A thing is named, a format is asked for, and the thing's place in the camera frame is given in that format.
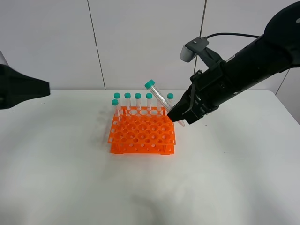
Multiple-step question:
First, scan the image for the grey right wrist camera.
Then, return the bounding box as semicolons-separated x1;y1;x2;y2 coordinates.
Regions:
180;37;209;63

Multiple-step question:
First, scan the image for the green capped test tube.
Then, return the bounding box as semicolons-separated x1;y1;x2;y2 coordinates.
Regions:
145;80;172;115

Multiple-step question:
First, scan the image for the orange test tube rack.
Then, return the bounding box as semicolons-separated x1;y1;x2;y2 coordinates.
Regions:
108;106;176;155

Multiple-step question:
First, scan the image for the back row tube far left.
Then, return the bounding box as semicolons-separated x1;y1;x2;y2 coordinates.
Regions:
112;92;122;117

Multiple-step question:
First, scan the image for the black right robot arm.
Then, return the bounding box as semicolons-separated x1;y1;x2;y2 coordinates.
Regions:
168;2;300;124

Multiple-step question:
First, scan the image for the black camera cable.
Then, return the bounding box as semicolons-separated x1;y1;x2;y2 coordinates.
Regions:
203;33;261;39

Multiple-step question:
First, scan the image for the back row tube far right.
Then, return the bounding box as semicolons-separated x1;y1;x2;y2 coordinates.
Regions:
167;93;174;109

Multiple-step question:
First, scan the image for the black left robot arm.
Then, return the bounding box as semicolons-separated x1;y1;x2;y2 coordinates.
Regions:
0;64;50;110

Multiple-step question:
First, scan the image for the second row left tube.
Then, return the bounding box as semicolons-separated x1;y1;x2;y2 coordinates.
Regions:
112;99;121;121

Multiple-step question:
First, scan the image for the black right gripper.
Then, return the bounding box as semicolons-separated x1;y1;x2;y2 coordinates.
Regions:
168;62;234;124

